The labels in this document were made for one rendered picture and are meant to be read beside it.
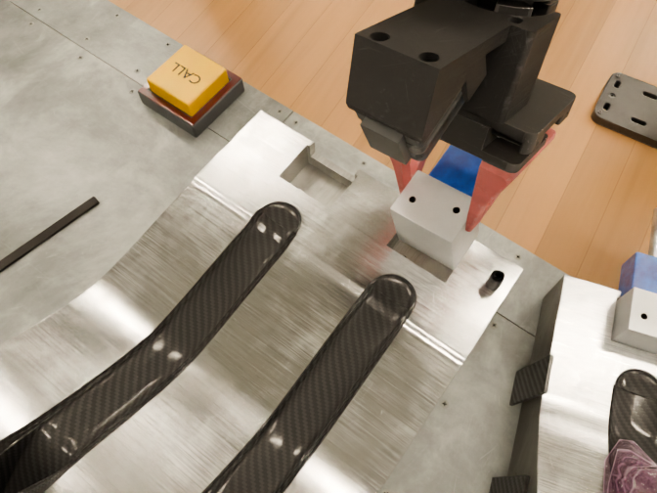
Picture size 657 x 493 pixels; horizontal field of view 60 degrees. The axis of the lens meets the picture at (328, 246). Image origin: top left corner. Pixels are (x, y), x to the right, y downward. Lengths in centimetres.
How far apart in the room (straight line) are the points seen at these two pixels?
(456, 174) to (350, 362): 16
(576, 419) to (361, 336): 17
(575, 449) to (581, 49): 46
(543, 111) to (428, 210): 10
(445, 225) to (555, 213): 23
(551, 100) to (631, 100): 35
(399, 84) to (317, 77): 41
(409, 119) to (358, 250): 20
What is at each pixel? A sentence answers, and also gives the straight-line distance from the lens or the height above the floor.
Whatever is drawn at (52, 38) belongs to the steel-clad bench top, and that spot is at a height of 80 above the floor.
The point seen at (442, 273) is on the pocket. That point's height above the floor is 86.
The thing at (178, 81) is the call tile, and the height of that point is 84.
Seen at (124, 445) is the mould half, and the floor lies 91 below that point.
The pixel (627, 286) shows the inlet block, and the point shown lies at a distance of 52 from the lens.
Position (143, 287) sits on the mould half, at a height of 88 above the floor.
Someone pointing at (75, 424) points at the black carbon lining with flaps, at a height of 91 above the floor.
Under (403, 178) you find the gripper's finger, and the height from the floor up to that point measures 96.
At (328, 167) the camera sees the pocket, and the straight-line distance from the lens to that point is 50.
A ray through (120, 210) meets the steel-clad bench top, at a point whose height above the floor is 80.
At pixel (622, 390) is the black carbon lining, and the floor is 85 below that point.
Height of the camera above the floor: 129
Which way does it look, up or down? 64 degrees down
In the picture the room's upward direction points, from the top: 2 degrees counter-clockwise
